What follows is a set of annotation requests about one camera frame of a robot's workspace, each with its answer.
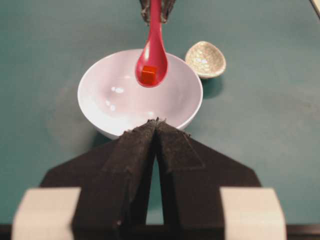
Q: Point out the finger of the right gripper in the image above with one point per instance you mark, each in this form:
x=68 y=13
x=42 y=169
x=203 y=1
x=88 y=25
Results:
x=145 y=10
x=166 y=8

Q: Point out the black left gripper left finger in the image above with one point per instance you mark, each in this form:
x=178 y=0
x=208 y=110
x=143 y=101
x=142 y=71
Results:
x=95 y=196

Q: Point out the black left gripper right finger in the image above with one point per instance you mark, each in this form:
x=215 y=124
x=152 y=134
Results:
x=207 y=195

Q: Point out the red plastic spoon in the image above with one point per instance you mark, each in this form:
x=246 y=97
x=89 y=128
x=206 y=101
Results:
x=153 y=53

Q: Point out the small red block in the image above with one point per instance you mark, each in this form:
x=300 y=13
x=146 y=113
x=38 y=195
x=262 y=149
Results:
x=148 y=75

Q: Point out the white ceramic bowl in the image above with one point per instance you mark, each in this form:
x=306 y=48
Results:
x=112 y=100

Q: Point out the small speckled beige dish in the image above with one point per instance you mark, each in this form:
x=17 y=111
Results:
x=206 y=60

